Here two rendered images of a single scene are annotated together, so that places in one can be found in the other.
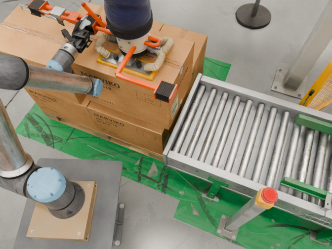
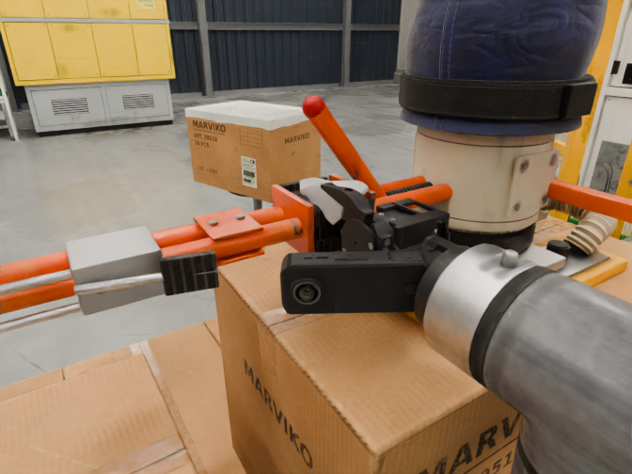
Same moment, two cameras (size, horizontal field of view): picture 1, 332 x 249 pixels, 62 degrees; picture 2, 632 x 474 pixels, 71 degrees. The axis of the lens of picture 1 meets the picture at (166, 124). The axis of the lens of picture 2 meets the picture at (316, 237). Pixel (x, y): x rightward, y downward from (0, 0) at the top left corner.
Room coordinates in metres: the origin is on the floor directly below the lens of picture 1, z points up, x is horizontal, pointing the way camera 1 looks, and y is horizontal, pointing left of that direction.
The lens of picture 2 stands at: (0.96, 0.76, 1.38)
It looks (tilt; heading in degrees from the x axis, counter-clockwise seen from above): 25 degrees down; 302
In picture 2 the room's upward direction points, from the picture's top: straight up
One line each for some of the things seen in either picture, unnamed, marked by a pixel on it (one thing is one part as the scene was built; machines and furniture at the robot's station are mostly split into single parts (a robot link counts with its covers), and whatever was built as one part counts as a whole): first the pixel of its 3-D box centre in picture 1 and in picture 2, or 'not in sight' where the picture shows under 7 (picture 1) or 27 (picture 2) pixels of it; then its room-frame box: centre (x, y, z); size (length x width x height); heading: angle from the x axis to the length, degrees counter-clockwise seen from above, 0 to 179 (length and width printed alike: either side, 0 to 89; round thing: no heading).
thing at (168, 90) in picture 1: (165, 91); not in sight; (0.72, -0.01, 1.20); 0.09 x 0.08 x 0.05; 154
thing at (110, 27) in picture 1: (129, 18); (491, 89); (1.09, 0.15, 1.31); 0.23 x 0.23 x 0.04
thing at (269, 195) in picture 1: (269, 195); not in sight; (0.27, -0.43, 1.02); 0.07 x 0.07 x 0.04
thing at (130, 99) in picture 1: (137, 73); (435, 368); (1.10, 0.16, 0.87); 0.60 x 0.40 x 0.40; 64
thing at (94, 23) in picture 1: (91, 23); (322, 213); (1.20, 0.37, 1.20); 0.10 x 0.08 x 0.06; 154
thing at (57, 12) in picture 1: (59, 14); (117, 267); (1.29, 0.56, 1.19); 0.07 x 0.07 x 0.04; 64
